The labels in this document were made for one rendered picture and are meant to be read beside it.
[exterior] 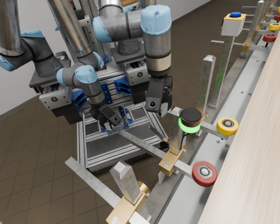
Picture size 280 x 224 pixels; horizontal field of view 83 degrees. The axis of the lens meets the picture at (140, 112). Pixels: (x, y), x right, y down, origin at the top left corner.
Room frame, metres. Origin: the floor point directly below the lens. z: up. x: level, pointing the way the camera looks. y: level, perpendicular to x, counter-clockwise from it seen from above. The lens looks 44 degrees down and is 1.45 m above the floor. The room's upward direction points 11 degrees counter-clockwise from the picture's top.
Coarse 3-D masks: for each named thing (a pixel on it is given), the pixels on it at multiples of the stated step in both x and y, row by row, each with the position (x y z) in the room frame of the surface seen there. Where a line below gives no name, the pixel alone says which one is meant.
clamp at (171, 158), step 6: (168, 150) 0.35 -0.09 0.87; (180, 150) 0.34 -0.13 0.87; (168, 156) 0.32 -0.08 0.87; (174, 156) 0.32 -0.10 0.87; (180, 156) 0.33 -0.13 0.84; (162, 162) 0.31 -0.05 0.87; (168, 162) 0.30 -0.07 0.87; (174, 162) 0.30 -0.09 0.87; (162, 168) 0.29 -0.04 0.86; (168, 168) 0.28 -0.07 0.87; (168, 174) 0.27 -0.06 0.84
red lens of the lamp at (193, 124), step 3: (186, 108) 0.34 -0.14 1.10; (180, 114) 0.32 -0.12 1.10; (201, 114) 0.31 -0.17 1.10; (180, 117) 0.32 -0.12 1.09; (201, 117) 0.30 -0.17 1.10; (180, 120) 0.32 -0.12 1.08; (183, 120) 0.30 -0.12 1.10; (186, 120) 0.29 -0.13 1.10; (198, 120) 0.29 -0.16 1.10; (183, 123) 0.30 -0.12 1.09; (186, 123) 0.29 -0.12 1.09; (189, 123) 0.29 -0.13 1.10; (192, 123) 0.28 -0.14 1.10; (195, 123) 0.28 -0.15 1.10; (198, 123) 0.29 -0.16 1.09; (186, 126) 0.29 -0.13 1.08; (189, 126) 0.29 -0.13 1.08; (192, 126) 0.28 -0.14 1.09; (195, 126) 0.28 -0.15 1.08
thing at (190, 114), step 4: (188, 108) 0.34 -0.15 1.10; (192, 108) 0.34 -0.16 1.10; (184, 112) 0.33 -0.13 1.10; (188, 112) 0.32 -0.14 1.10; (192, 112) 0.32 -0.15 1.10; (196, 112) 0.32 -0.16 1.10; (184, 116) 0.31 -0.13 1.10; (188, 116) 0.31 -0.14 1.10; (192, 116) 0.30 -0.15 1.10; (196, 116) 0.30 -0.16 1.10; (200, 116) 0.30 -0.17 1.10; (188, 120) 0.29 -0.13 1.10; (192, 120) 0.29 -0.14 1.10; (196, 120) 0.29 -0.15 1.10; (180, 128) 0.32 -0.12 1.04; (184, 136) 0.32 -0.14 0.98; (180, 144) 0.33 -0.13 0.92; (180, 148) 0.33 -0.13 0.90
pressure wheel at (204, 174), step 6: (198, 162) 0.26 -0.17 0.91; (204, 162) 0.26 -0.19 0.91; (192, 168) 0.24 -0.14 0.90; (198, 168) 0.24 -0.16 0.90; (204, 168) 0.23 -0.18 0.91; (210, 168) 0.23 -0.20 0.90; (192, 174) 0.23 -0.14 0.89; (198, 174) 0.22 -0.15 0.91; (204, 174) 0.22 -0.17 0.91; (210, 174) 0.21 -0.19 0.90; (216, 174) 0.21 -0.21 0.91; (198, 180) 0.20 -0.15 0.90; (204, 180) 0.20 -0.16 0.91; (210, 180) 0.19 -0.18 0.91; (204, 186) 0.19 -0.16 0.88
